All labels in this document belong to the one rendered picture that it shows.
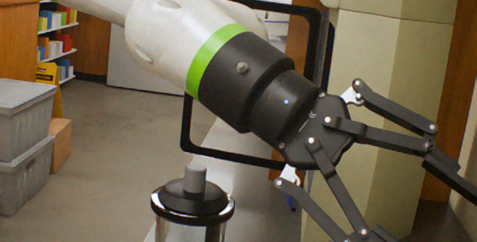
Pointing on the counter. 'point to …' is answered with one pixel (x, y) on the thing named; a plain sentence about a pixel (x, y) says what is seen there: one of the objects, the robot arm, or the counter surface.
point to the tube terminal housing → (386, 89)
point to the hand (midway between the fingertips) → (434, 220)
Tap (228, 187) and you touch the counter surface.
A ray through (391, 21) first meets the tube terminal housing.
